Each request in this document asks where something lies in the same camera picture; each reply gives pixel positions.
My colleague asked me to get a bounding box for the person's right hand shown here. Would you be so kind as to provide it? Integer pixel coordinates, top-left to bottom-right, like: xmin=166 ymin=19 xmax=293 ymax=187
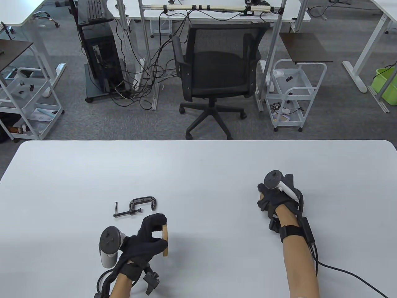
xmin=257 ymin=182 xmax=304 ymax=221

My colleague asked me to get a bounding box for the person's left hand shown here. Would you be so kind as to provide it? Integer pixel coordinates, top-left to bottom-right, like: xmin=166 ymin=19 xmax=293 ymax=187
xmin=116 ymin=213 xmax=168 ymax=276

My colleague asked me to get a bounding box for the black metal clamp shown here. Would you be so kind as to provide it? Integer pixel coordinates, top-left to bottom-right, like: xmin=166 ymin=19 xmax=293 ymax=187
xmin=113 ymin=196 xmax=157 ymax=218

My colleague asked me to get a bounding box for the person's left forearm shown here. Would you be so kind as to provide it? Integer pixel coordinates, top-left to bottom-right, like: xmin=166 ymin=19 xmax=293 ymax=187
xmin=109 ymin=262 xmax=143 ymax=298

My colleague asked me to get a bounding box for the person's right forearm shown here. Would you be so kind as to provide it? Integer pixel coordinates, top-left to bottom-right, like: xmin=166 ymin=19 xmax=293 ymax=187
xmin=274 ymin=205 xmax=320 ymax=298

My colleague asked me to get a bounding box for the white and black controller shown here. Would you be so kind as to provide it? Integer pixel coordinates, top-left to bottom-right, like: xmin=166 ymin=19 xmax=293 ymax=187
xmin=264 ymin=170 xmax=299 ymax=201
xmin=99 ymin=227 xmax=126 ymax=269

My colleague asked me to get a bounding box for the black mesh office chair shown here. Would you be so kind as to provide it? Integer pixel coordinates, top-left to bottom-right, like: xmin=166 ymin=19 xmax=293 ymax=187
xmin=170 ymin=23 xmax=271 ymax=141

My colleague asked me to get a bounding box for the brown side table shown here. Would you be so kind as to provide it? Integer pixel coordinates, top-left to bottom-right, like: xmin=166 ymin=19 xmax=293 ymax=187
xmin=279 ymin=32 xmax=334 ymax=65
xmin=0 ymin=39 xmax=34 ymax=74

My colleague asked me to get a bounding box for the green plastic bin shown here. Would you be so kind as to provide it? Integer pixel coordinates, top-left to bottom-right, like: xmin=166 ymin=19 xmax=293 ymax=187
xmin=371 ymin=68 xmax=397 ymax=105

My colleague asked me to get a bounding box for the white power strip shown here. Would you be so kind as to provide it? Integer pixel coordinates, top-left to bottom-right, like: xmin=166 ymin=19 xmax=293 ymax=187
xmin=133 ymin=58 xmax=147 ymax=91

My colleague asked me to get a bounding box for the white desk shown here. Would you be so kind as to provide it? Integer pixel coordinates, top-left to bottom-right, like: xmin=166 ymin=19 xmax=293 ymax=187
xmin=105 ymin=0 xmax=311 ymax=25
xmin=323 ymin=0 xmax=397 ymax=93
xmin=0 ymin=0 xmax=67 ymax=98

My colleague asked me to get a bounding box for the black computer tower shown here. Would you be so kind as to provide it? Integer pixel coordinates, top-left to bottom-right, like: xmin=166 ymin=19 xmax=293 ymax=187
xmin=83 ymin=34 xmax=126 ymax=93

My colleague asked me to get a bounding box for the white rolling cabinet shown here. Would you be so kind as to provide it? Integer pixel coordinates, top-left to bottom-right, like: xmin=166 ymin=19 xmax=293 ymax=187
xmin=150 ymin=19 xmax=173 ymax=38

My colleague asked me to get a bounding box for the black keyboard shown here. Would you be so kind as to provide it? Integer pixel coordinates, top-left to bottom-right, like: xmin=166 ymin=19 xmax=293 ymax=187
xmin=87 ymin=0 xmax=105 ymax=21

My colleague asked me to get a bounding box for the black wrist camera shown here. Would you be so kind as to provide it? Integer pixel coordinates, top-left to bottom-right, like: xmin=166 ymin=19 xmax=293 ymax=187
xmin=268 ymin=217 xmax=283 ymax=233
xmin=142 ymin=269 xmax=161 ymax=295

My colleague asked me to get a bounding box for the black glove cable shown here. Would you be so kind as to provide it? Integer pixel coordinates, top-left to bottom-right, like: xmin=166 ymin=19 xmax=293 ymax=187
xmin=309 ymin=242 xmax=390 ymax=298
xmin=95 ymin=269 xmax=117 ymax=298

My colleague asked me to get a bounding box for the white wire rolling cart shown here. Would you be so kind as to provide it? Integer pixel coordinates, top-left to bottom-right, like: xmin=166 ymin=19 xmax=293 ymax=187
xmin=265 ymin=59 xmax=327 ymax=133
xmin=0 ymin=67 xmax=65 ymax=142

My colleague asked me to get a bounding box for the aluminium floor rail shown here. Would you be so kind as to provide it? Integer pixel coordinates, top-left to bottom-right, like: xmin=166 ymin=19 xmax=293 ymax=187
xmin=367 ymin=86 xmax=391 ymax=114

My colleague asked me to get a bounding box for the tangle of black cables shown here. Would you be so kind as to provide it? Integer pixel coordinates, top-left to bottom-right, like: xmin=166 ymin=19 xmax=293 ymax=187
xmin=109 ymin=9 xmax=193 ymax=111

